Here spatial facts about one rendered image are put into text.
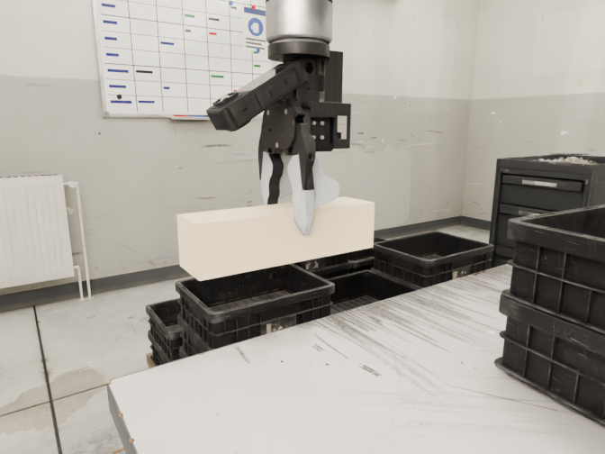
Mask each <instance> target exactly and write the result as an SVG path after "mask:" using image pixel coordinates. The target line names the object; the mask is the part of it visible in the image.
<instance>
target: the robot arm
mask: <svg viewBox="0 0 605 454"><path fill-rule="evenodd" d="M332 16H333V4H332V0H266V41H267V42H268V43H269V45H268V46H267V58H268V59H270V60H273V61H278V62H283V63H282V64H278V65H277V66H275V67H273V68H271V69H270V70H268V71H267V72H266V73H264V74H263V75H261V76H259V77H257V78H256V79H254V80H252V81H251V82H249V83H248V84H246V85H245V86H243V87H242V88H240V89H239V90H237V91H235V92H233V93H229V94H227V95H224V96H223V97H221V98H220V99H218V100H217V101H215V102H214V103H213V106H211V107H210V108H208V109H207V110H206V113H207V114H208V116H209V118H210V120H211V122H212V124H213V126H214V128H215V130H217V131H228V132H235V131H237V130H239V129H240V128H242V127H244V126H245V125H247V124H248V123H250V122H251V119H253V118H254V117H256V116H257V115H259V114H261V113H262V112H264V113H263V120H262V124H261V134H260V138H259V144H258V168H259V180H260V181H261V190H262V196H263V200H264V204H265V205H268V204H278V199H280V198H283V197H285V196H288V195H290V194H293V197H292V201H293V208H294V217H293V220H294V221H295V223H296V224H297V226H298V228H299V229H300V231H301V232H302V235H309V234H310V230H311V227H312V219H313V210H314V209H315V208H317V207H319V206H321V205H324V204H326V203H328V202H330V201H332V200H335V199H336V198H337V197H338V196H339V184H338V182H337V181H335V180H333V179H331V178H329V177H326V176H325V175H324V174H323V172H322V167H321V160H320V158H319V157H318V156H317V155H316V151H332V150H334V149H350V122H351V104H342V83H343V52H342V51H335V50H330V46H329V44H330V43H331V42H332ZM338 116H346V117H347V138H346V139H341V132H338Z"/></svg>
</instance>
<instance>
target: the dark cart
mask: <svg viewBox="0 0 605 454"><path fill-rule="evenodd" d="M560 157H563V158H564V159H567V157H570V158H571V157H576V158H578V159H580V158H583V160H586V159H589V160H592V161H595V162H597V163H598V164H596V165H592V164H579V163H565V162H551V161H537V160H536V159H544V160H546V159H551V160H554V159H559V158H560ZM533 159H534V160H533ZM601 204H605V157H602V156H584V155H566V154H555V155H542V156H528V157H515V158H501V159H497V162H496V172H495V182H494V191H493V200H492V218H491V227H490V237H489V243H490V244H492V245H494V247H493V252H490V259H491V260H490V261H489V269H490V268H496V267H498V266H502V265H505V264H508V263H507V261H508V260H510V259H513V257H514V250H515V240H511V239H509V238H507V229H508V220H509V219H513V218H519V217H525V216H530V215H537V214H542V213H553V212H560V211H565V210H572V209H577V208H584V207H589V206H595V205H601Z"/></svg>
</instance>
